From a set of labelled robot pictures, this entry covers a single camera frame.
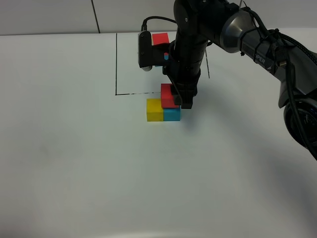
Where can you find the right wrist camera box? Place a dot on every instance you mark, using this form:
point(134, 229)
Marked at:
point(151, 55)

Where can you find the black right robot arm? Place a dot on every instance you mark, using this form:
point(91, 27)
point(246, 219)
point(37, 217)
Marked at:
point(201, 23)

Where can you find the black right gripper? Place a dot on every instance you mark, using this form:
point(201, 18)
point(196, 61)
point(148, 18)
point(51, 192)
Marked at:
point(185, 70)

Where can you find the yellow block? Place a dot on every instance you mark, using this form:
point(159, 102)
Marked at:
point(154, 110)

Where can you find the red template block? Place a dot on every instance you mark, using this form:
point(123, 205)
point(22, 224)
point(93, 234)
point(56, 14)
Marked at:
point(160, 38)

